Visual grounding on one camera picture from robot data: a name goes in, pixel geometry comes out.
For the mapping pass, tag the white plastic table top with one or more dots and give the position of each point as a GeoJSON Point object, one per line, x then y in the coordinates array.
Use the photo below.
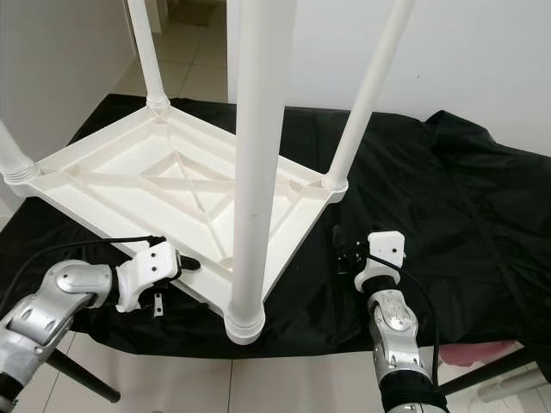
{"type": "Point", "coordinates": [120, 168]}

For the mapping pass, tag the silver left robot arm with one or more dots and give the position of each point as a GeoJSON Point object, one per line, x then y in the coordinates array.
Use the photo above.
{"type": "Point", "coordinates": [52, 310]}

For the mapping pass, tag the black stand leg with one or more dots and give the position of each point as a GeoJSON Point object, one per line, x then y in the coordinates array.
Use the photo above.
{"type": "Point", "coordinates": [82, 376]}

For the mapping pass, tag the black cloth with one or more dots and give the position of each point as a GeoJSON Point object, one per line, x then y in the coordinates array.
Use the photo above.
{"type": "Point", "coordinates": [465, 258]}

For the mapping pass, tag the pink cushion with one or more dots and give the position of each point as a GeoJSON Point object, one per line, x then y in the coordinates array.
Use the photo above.
{"type": "Point", "coordinates": [478, 351]}

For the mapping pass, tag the black pole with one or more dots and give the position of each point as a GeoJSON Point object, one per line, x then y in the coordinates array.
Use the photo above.
{"type": "Point", "coordinates": [495, 372]}

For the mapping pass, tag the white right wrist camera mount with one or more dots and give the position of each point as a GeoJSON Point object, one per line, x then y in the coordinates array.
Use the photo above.
{"type": "Point", "coordinates": [383, 249]}

